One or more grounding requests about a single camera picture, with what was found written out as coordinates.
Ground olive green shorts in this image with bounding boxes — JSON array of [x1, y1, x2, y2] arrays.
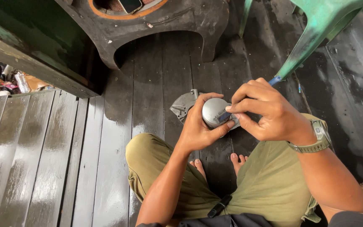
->
[[125, 113, 328, 227]]

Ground smartphone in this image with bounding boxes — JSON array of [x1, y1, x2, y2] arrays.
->
[[118, 0, 144, 15]]

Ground person's right hand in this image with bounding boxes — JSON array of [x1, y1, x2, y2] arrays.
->
[[225, 78, 317, 146]]

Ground person's right foot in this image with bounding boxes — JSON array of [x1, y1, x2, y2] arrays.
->
[[231, 153, 249, 176]]

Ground small black clip device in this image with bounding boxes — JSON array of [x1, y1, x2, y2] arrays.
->
[[207, 194, 233, 219]]

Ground person's left hand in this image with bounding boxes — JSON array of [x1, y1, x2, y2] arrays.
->
[[178, 92, 236, 155]]

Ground olive green wristwatch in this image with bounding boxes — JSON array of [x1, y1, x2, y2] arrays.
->
[[287, 119, 333, 154]]

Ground person's left foot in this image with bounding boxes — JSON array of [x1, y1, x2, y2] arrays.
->
[[190, 158, 208, 184]]

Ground green plastic chair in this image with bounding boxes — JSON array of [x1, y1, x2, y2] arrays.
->
[[238, 0, 363, 82]]

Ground silver metal piston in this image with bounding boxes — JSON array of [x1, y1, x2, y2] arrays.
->
[[202, 97, 233, 129]]

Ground blue handled tool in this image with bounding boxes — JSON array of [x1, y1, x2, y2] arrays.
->
[[217, 75, 282, 123]]

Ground heap of rubbish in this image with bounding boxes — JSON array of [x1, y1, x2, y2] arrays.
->
[[0, 56, 56, 102]]

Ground person's foot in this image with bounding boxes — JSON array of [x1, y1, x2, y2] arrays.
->
[[231, 153, 249, 176], [190, 158, 208, 184]]

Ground grey metal engine cover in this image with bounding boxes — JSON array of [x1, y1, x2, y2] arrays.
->
[[170, 89, 241, 131]]

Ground black stool with orange ring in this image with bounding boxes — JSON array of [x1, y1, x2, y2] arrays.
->
[[54, 0, 230, 70]]

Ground green painted wooden beam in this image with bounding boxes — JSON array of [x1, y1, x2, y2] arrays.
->
[[0, 0, 108, 99]]

